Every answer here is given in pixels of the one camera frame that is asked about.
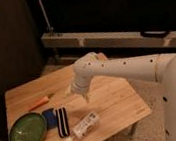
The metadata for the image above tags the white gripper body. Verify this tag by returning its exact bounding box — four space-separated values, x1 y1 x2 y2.
67 72 94 100

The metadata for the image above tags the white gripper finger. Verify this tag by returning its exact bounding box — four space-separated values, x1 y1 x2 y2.
84 95 90 103
64 87 72 97

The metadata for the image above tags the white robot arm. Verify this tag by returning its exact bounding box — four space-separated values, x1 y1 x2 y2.
67 52 176 141

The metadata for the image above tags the orange carrot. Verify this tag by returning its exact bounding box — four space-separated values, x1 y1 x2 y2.
28 93 54 111

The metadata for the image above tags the wooden table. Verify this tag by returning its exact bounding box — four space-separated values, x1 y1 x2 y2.
5 66 151 141

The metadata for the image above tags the blue sponge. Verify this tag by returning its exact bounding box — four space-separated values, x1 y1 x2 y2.
42 109 57 129

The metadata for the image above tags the grey metal pole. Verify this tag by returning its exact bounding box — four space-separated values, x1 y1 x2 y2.
38 0 54 35

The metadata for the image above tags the green bowl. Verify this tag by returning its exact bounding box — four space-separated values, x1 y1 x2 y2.
8 112 47 141

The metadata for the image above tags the black handle on rail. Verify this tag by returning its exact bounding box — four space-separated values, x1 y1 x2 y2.
140 31 169 38

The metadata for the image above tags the long white bench rail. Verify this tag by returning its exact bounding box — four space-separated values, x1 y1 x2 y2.
41 31 176 48

